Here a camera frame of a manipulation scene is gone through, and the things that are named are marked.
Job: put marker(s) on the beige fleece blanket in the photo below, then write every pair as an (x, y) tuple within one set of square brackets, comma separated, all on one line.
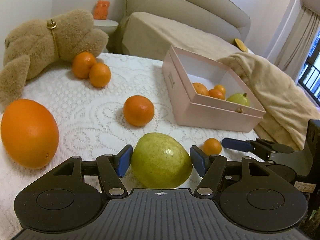
[(288, 109)]

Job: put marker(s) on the white round side table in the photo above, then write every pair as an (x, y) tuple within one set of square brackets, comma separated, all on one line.
[(107, 26)]

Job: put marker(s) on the green guava with stem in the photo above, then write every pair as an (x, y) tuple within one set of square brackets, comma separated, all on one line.
[(239, 98)]

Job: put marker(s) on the beige window curtain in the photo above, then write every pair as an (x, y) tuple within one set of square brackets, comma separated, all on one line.
[(296, 48)]

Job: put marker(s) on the brown teddy bear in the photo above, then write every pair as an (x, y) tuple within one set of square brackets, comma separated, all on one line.
[(35, 44)]

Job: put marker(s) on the dark framed window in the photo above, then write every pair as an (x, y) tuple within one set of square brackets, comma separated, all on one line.
[(309, 74)]

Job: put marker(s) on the yellow-green guava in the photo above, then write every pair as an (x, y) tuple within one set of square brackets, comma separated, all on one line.
[(160, 161)]

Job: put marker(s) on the orange mandarin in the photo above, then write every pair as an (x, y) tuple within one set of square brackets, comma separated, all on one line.
[(82, 64), (100, 75), (138, 110)]

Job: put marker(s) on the small kumquat orange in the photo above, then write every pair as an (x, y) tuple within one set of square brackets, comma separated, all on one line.
[(212, 147)]

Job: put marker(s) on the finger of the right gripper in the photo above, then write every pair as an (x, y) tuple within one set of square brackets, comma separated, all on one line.
[(260, 147)]

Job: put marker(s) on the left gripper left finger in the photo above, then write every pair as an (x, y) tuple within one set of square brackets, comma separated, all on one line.
[(111, 169)]

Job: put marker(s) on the beige sofa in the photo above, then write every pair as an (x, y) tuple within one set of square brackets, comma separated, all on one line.
[(206, 27)]

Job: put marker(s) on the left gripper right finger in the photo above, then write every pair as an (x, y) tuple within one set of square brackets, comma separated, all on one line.
[(210, 169)]

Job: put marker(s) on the orange bear figurine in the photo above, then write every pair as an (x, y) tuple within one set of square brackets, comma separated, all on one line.
[(101, 10)]

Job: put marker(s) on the small mandarin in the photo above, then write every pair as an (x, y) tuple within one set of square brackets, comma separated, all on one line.
[(221, 88)]

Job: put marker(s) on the large oval orange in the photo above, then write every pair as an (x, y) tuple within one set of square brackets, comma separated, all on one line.
[(29, 133)]

